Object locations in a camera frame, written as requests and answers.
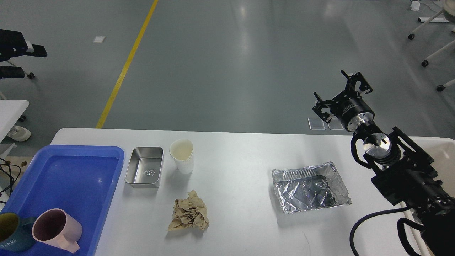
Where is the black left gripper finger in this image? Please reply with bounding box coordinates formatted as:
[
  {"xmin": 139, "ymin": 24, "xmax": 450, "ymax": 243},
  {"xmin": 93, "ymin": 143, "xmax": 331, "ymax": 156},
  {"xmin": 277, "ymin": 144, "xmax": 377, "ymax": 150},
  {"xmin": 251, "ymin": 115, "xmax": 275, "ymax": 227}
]
[
  {"xmin": 0, "ymin": 65, "xmax": 26, "ymax": 79},
  {"xmin": 0, "ymin": 29, "xmax": 48, "ymax": 62}
]

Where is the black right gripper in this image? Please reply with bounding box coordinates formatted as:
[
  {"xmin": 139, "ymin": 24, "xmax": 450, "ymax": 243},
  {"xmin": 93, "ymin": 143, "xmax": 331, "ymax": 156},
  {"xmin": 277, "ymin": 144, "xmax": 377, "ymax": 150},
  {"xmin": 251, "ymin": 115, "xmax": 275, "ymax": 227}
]
[{"xmin": 312, "ymin": 70, "xmax": 374, "ymax": 132}]

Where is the pink ceramic mug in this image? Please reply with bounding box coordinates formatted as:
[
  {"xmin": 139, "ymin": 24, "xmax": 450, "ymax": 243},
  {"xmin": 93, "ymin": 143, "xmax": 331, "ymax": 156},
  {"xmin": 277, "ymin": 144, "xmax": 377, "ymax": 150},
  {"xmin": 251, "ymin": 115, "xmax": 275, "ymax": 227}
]
[{"xmin": 32, "ymin": 208, "xmax": 83, "ymax": 254}]

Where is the stainless steel rectangular tin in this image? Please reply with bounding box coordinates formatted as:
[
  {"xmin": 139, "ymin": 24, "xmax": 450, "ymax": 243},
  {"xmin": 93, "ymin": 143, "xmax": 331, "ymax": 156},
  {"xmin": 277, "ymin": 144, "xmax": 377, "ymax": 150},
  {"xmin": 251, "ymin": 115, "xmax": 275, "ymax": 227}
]
[{"xmin": 124, "ymin": 147, "xmax": 164, "ymax": 188}]

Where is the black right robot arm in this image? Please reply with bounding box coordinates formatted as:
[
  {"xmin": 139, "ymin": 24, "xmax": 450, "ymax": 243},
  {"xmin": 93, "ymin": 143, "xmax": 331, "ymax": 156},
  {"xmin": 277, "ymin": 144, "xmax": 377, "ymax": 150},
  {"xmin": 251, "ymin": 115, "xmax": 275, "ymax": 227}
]
[{"xmin": 312, "ymin": 71, "xmax": 455, "ymax": 256}]

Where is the rolling stand leg left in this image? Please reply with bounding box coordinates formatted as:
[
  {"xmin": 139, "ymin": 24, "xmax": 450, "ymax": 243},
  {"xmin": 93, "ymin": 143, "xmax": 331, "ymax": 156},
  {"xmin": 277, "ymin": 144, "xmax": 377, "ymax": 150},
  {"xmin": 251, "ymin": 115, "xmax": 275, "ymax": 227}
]
[{"xmin": 6, "ymin": 60, "xmax": 35, "ymax": 80}]

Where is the clear floor plate right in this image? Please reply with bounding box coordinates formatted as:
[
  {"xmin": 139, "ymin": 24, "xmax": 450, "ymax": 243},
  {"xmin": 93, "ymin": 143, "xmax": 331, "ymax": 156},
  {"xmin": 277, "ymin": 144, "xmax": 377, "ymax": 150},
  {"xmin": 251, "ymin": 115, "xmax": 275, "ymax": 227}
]
[{"xmin": 328, "ymin": 118, "xmax": 344, "ymax": 130}]

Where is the clear floor plate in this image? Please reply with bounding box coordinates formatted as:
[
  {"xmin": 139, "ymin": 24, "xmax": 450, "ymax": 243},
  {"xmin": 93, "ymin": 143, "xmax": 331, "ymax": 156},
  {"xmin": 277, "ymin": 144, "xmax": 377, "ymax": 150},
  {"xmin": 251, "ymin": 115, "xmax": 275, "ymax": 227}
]
[
  {"xmin": 328, "ymin": 118, "xmax": 344, "ymax": 130},
  {"xmin": 307, "ymin": 118, "xmax": 326, "ymax": 130}
]

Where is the clear floor plate left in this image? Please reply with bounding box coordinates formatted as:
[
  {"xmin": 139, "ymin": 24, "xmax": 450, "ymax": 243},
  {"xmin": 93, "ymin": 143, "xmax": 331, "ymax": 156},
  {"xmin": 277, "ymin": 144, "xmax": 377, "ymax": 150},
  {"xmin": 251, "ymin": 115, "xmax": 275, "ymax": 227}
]
[{"xmin": 307, "ymin": 118, "xmax": 326, "ymax": 130}]

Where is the white side table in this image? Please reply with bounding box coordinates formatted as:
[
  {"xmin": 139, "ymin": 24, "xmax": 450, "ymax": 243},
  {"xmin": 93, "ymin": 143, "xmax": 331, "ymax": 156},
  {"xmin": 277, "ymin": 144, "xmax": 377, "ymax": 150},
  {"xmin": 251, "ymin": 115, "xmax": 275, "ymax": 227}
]
[{"xmin": 0, "ymin": 100, "xmax": 29, "ymax": 141}]

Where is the white sneaker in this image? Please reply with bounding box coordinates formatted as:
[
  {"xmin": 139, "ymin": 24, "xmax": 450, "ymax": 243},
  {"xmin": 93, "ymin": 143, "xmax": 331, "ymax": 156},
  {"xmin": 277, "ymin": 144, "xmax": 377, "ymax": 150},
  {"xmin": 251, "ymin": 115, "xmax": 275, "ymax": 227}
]
[{"xmin": 7, "ymin": 126, "xmax": 31, "ymax": 142}]

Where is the white paper on floor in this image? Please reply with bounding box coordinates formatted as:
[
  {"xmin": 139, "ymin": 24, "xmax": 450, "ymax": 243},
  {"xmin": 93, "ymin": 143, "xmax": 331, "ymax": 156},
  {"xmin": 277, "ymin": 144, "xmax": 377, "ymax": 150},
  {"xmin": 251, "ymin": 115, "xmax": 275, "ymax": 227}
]
[{"xmin": 92, "ymin": 36, "xmax": 106, "ymax": 43}]

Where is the aluminium foil tray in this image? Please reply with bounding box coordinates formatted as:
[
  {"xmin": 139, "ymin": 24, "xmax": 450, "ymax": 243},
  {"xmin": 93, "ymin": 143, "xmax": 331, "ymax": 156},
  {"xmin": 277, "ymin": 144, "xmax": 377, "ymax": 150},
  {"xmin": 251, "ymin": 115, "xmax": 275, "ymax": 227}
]
[{"xmin": 271, "ymin": 162, "xmax": 352, "ymax": 214}]

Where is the beige waste bin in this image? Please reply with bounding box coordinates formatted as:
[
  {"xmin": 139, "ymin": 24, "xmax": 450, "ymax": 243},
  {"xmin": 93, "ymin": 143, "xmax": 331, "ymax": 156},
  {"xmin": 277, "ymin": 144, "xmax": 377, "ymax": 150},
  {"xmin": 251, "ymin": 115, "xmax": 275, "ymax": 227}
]
[{"xmin": 404, "ymin": 136, "xmax": 455, "ymax": 256}]

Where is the blue plastic tray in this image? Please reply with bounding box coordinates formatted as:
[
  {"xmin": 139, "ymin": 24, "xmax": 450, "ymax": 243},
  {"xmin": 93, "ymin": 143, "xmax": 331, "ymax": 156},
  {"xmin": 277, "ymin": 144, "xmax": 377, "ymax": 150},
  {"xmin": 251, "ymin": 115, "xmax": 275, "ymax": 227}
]
[{"xmin": 1, "ymin": 145, "xmax": 124, "ymax": 256}]

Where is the white rolling chair base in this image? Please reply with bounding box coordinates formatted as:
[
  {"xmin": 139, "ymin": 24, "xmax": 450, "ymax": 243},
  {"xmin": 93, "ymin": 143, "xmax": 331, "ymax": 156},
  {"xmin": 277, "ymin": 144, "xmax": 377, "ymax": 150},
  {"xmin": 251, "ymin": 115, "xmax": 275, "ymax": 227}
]
[{"xmin": 407, "ymin": 0, "xmax": 455, "ymax": 92}]

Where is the dark teal mug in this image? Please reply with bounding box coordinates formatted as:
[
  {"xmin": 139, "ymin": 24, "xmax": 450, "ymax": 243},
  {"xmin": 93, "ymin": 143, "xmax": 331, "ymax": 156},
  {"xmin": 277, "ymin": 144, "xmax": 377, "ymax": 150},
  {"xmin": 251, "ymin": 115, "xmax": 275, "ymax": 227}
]
[{"xmin": 0, "ymin": 212, "xmax": 37, "ymax": 252}]

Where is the white paper cup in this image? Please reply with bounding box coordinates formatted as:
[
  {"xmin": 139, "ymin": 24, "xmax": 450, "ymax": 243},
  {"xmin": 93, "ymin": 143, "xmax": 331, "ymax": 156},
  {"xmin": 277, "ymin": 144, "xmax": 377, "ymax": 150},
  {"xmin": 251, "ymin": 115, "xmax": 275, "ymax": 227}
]
[{"xmin": 169, "ymin": 139, "xmax": 194, "ymax": 174}]

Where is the crumpled brown paper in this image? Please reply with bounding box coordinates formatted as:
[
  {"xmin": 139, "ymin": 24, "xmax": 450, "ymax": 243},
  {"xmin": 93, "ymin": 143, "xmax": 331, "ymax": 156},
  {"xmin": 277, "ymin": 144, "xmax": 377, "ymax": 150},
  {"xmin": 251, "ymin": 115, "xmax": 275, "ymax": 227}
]
[{"xmin": 167, "ymin": 190, "xmax": 209, "ymax": 231}]

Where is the black cables left edge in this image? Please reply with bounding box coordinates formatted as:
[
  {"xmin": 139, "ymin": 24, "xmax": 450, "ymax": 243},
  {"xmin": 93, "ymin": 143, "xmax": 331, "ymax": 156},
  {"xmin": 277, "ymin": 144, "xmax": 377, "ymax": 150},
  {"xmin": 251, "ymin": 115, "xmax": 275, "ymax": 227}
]
[{"xmin": 0, "ymin": 158, "xmax": 22, "ymax": 203}]

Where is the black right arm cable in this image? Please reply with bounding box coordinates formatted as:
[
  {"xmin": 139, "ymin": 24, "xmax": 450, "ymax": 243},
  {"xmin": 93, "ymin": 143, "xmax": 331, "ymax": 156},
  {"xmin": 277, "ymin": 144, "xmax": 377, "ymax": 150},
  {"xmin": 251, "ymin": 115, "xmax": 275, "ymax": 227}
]
[{"xmin": 349, "ymin": 208, "xmax": 413, "ymax": 256}]

